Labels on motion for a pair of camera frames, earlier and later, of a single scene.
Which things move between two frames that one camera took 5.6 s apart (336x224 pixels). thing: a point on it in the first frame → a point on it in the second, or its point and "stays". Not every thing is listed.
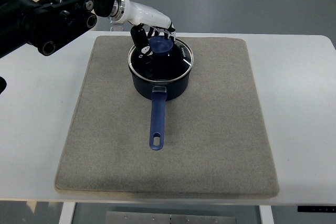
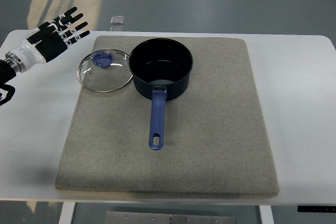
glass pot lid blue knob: [169, 62] → [105, 70]
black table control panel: [316, 209] stays
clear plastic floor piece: [116, 26] stays
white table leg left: [67, 212] stays
